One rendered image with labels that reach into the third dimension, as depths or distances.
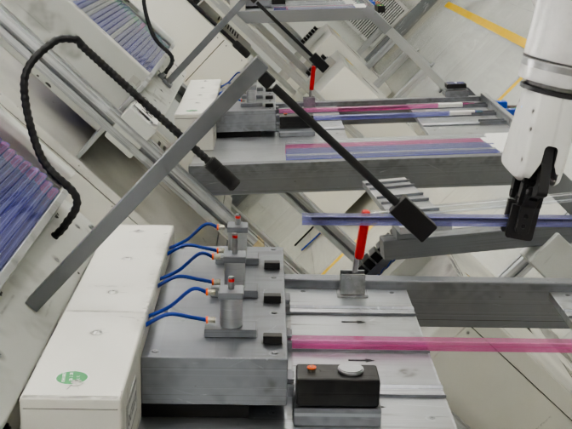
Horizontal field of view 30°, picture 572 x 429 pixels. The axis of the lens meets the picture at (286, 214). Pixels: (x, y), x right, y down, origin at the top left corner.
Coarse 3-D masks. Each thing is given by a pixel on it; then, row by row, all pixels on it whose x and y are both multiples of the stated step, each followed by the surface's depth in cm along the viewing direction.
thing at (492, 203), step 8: (568, 192) 147; (480, 200) 146; (488, 200) 146; (496, 200) 146; (504, 200) 145; (544, 200) 146; (552, 200) 146; (560, 200) 146; (568, 200) 146; (424, 208) 145; (432, 208) 145; (440, 208) 145; (448, 208) 145; (456, 208) 145; (464, 208) 145; (472, 208) 145; (480, 208) 145; (488, 208) 145; (496, 208) 146
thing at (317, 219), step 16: (304, 224) 122; (320, 224) 122; (336, 224) 122; (352, 224) 122; (368, 224) 122; (384, 224) 122; (400, 224) 122; (448, 224) 122; (464, 224) 123; (480, 224) 123; (496, 224) 123; (544, 224) 123; (560, 224) 123
